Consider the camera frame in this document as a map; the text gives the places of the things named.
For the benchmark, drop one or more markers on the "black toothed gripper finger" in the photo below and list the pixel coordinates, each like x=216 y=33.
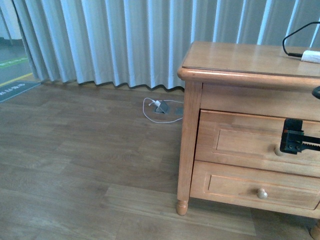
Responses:
x=293 y=139

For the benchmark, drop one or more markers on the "wooden drawer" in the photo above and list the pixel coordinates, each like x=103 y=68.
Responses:
x=238 y=185
x=248 y=141

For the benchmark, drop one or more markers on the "round wooden upper knob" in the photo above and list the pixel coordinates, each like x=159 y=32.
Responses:
x=277 y=151

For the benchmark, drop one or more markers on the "wooden nightstand cabinet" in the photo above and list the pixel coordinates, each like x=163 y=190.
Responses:
x=246 y=79

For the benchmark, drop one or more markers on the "white power adapter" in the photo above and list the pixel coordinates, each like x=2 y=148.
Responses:
x=311 y=56

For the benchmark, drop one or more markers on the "closed metal floor plate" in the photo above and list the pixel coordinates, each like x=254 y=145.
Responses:
x=179 y=111

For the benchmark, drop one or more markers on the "open metal floor socket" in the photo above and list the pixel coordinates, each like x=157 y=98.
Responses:
x=161 y=107

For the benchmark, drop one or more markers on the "grey pleated curtain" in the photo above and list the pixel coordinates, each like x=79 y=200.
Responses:
x=143 y=42

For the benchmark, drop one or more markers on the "grey floor sign sticker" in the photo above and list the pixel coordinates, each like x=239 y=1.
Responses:
x=15 y=88

